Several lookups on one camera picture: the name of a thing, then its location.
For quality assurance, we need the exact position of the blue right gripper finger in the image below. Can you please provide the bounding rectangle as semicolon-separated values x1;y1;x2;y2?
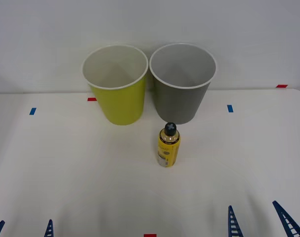
227;205;244;237
272;200;300;237

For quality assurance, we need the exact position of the yellow bottle with black cap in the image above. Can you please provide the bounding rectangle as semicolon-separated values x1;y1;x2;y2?
156;122;181;168

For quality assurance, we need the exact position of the grey plastic bin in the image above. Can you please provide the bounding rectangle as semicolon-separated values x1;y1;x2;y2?
149;43;217;125

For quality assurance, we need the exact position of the yellow-green plastic bin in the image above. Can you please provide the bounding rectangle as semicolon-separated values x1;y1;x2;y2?
81;44;149;126

